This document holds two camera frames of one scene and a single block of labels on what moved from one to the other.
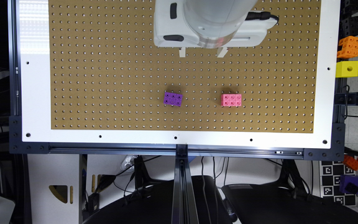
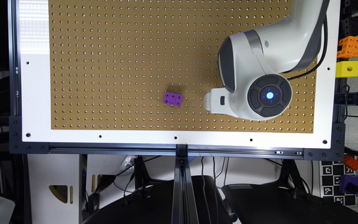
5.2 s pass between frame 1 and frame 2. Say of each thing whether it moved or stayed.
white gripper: moved
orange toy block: stayed
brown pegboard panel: stayed
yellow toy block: stayed
